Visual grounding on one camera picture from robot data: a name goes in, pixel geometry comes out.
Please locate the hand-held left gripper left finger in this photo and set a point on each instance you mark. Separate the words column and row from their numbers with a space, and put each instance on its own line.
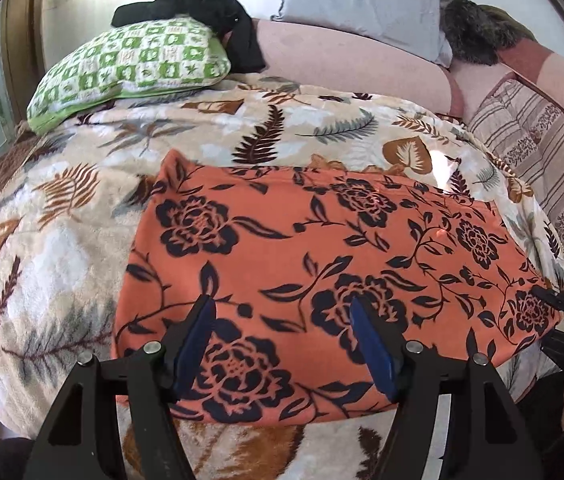
column 193, row 347

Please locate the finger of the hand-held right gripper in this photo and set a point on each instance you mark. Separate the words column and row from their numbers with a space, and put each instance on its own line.
column 554, row 299
column 559, row 350

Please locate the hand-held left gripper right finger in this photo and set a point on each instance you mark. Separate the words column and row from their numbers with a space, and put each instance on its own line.
column 373, row 352

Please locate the orange floral shirt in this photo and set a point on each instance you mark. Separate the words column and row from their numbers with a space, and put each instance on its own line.
column 322, row 280

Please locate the striped floral cushion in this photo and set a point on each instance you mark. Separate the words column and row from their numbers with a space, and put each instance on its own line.
column 547, row 160

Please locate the leaf print fleece blanket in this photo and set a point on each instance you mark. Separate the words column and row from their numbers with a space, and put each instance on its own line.
column 62, row 240

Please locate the pink backrest cushion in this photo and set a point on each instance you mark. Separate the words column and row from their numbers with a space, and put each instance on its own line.
column 522, row 75

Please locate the pink bolster cushion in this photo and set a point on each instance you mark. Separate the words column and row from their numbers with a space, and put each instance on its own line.
column 352, row 67

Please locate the green checkered pillow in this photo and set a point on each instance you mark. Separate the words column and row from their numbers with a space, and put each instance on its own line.
column 127, row 67

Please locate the black garment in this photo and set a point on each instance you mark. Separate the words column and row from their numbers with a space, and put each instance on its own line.
column 212, row 15

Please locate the grey blue pillow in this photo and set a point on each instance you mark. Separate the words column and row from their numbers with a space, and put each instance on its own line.
column 362, row 0

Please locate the brown wooden window frame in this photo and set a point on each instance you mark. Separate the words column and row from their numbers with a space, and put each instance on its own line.
column 24, row 35

